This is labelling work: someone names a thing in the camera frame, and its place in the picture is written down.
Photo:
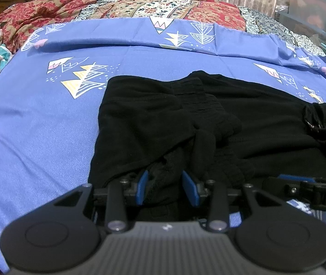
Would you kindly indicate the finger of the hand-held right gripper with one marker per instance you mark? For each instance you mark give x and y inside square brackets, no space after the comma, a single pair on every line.
[294,190]

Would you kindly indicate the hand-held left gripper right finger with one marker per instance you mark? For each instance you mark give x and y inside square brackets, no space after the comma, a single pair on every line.
[190,189]

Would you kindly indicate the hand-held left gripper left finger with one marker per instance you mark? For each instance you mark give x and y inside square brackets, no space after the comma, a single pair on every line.
[142,187]

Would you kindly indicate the black pants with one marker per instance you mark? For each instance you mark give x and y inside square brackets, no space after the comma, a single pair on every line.
[140,120]

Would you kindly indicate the blue printed bed sheet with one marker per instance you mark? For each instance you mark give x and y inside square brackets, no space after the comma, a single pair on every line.
[51,149]

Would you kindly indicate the red patchwork floral quilt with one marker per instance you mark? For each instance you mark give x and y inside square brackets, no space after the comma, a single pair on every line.
[65,8]

